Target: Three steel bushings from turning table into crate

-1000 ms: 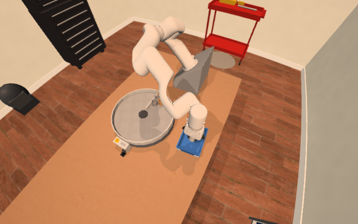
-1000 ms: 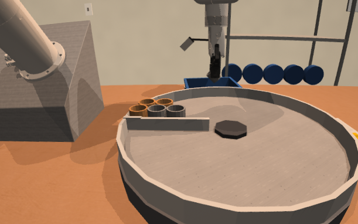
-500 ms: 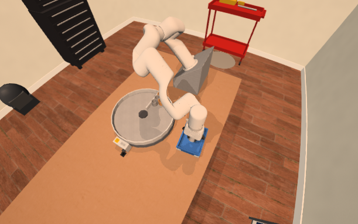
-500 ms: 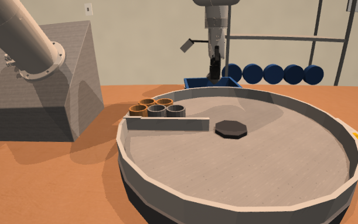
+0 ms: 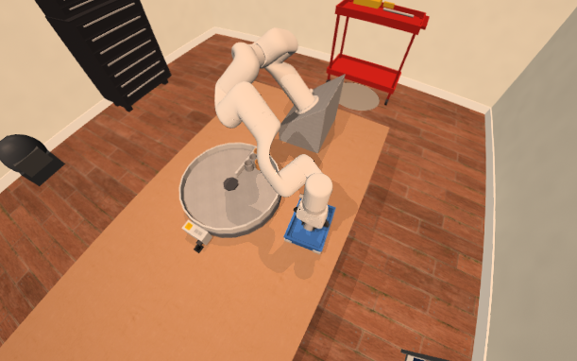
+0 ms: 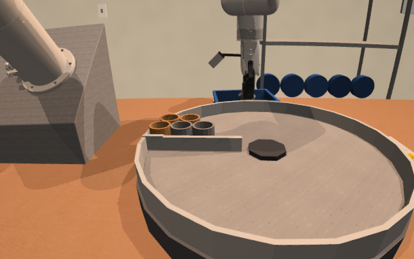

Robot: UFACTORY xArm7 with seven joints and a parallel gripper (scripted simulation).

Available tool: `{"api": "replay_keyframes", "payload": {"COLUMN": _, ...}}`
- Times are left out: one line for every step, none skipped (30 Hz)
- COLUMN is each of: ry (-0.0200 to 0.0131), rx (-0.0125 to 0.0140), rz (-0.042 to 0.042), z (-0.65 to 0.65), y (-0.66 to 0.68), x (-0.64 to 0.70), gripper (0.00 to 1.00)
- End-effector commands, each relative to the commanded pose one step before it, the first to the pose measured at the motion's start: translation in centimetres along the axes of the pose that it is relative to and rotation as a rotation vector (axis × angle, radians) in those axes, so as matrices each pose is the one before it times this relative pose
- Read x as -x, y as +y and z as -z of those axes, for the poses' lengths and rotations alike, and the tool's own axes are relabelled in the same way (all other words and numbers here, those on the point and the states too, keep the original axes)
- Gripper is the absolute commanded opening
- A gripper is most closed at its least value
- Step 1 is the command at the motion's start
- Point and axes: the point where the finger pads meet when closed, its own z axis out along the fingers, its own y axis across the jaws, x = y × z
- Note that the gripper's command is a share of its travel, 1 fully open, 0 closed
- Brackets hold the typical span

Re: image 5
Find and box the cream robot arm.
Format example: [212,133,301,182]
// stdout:
[215,27,333,215]

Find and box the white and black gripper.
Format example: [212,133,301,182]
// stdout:
[293,201,330,231]

